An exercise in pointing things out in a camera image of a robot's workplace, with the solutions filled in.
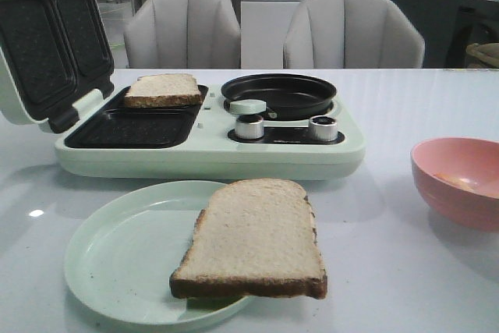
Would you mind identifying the white refrigerator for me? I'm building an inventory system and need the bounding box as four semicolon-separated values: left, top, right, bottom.
240;0;302;69

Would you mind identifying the right silver control knob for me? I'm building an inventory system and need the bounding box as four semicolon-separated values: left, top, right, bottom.
308;115;338;142

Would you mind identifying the mint green round plate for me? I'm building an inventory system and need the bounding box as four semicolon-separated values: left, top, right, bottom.
64;180;251;332

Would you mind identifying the white bread slice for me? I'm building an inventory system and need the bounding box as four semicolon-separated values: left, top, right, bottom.
169;179;327;299
123;73;203;108

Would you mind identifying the mint green sandwich maker lid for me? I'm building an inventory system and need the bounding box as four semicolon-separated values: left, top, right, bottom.
1;0;114;133

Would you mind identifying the right grey upholstered chair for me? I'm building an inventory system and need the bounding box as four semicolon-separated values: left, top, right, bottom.
283;0;425;69

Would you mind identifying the silver control knob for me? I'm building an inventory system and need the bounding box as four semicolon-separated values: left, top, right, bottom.
234;114;264;140
308;115;338;142

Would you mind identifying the grey upholstered chair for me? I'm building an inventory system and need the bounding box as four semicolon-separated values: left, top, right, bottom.
283;0;425;69
124;0;241;69

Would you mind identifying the black round frying pan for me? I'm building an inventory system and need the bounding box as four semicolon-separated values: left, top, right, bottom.
221;73;337;121

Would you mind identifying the left grey upholstered chair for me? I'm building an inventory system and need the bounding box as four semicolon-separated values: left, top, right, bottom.
124;0;241;69

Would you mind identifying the mint green breakfast maker base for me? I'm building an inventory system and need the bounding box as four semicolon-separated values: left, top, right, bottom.
55;84;365;180

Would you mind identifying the orange shrimp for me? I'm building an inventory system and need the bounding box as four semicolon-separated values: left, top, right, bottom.
434;173;476;193

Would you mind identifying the pink bowl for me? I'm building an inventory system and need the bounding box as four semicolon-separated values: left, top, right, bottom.
411;137;498;232

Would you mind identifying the left silver control knob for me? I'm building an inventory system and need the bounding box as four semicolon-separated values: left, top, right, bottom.
234;114;264;140

